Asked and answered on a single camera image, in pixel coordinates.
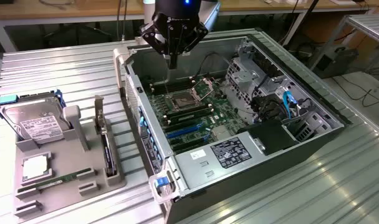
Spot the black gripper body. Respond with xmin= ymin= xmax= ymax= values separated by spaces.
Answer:
xmin=154 ymin=0 xmax=202 ymax=38

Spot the graphics card with metal bracket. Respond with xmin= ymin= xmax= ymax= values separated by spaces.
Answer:
xmin=94 ymin=95 xmax=119 ymax=176

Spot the black RAM slot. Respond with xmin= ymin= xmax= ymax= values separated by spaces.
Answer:
xmin=151 ymin=83 xmax=197 ymax=95
xmin=163 ymin=104 xmax=213 ymax=117
xmin=149 ymin=78 xmax=197 ymax=89

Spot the metal socket cover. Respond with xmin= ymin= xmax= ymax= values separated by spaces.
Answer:
xmin=193 ymin=77 xmax=215 ymax=94

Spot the metal drive cage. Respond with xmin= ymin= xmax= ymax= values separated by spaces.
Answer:
xmin=226 ymin=38 xmax=290 ymax=94

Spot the black tripod stand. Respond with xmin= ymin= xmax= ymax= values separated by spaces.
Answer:
xmin=43 ymin=22 xmax=114 ymax=45

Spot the CPU socket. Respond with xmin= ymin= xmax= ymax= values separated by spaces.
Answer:
xmin=170 ymin=91 xmax=199 ymax=110

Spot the wooden desk with white legs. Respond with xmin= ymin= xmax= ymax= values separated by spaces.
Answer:
xmin=0 ymin=0 xmax=379 ymax=53

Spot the installed green RAM stick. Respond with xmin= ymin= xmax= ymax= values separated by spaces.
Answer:
xmin=167 ymin=109 xmax=215 ymax=124

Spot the green motherboard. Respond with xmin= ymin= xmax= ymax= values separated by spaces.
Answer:
xmin=147 ymin=77 xmax=259 ymax=154

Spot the blue expansion slot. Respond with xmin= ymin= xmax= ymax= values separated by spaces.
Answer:
xmin=166 ymin=125 xmax=202 ymax=139

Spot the silver chipset heatsink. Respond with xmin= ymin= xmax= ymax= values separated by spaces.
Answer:
xmin=213 ymin=127 xmax=237 ymax=140

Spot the black expansion slot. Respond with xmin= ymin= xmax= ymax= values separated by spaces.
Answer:
xmin=170 ymin=136 xmax=207 ymax=150

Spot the black box device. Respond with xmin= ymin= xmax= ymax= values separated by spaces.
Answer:
xmin=314 ymin=46 xmax=361 ymax=79

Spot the hard disk in blue carrier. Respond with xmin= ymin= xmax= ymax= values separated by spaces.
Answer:
xmin=0 ymin=90 xmax=69 ymax=145

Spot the metal disk bay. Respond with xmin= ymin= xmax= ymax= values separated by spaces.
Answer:
xmin=283 ymin=109 xmax=338 ymax=143

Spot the grey power supply unit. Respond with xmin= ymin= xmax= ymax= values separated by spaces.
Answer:
xmin=174 ymin=130 xmax=267 ymax=191

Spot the metal slat side table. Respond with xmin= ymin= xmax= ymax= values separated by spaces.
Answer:
xmin=311 ymin=15 xmax=379 ymax=70

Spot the grey parts rack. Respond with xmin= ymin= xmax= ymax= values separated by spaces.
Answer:
xmin=14 ymin=102 xmax=127 ymax=219

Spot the open black PC case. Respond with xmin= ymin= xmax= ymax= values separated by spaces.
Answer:
xmin=114 ymin=28 xmax=354 ymax=224

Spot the silver CPU chip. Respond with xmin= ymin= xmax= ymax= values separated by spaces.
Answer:
xmin=22 ymin=155 xmax=50 ymax=182

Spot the loose green RAM stick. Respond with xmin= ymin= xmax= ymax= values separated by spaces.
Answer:
xmin=17 ymin=168 xmax=93 ymax=193

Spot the black looped wire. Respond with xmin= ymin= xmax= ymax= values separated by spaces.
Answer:
xmin=199 ymin=52 xmax=231 ymax=77

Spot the black hanging cable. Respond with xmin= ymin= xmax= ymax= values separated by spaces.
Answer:
xmin=115 ymin=0 xmax=129 ymax=41

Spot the black wire bundle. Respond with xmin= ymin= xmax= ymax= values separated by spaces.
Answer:
xmin=251 ymin=95 xmax=286 ymax=119

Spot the blue wire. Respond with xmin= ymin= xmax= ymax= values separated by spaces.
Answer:
xmin=282 ymin=90 xmax=295 ymax=120

